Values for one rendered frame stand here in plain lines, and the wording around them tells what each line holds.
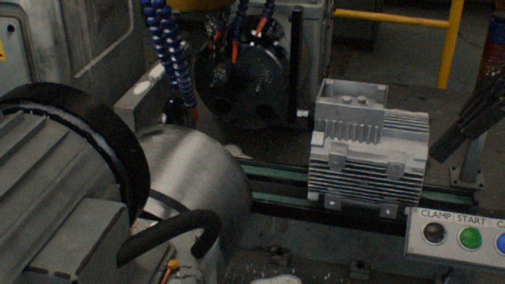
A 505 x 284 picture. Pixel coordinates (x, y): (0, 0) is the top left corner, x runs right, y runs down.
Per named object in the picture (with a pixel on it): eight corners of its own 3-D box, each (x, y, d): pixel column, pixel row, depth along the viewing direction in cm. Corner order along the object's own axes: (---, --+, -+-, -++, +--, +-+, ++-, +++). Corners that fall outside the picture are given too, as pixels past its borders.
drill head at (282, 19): (182, 140, 132) (176, 38, 118) (231, 69, 165) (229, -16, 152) (288, 154, 126) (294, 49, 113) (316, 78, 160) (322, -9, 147)
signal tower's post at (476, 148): (450, 186, 135) (488, 19, 114) (449, 168, 142) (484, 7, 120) (485, 191, 134) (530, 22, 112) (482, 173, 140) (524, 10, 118)
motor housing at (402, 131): (303, 219, 106) (309, 131, 96) (319, 164, 122) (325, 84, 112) (412, 237, 102) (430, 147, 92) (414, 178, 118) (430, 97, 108)
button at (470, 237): (457, 248, 81) (459, 246, 79) (458, 228, 82) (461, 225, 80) (479, 252, 80) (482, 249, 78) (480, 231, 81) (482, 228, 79)
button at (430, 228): (421, 243, 82) (423, 240, 80) (423, 222, 83) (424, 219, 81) (443, 246, 81) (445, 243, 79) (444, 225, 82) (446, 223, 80)
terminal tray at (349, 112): (312, 137, 102) (315, 102, 98) (322, 110, 111) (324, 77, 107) (380, 146, 99) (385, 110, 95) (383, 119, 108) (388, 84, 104)
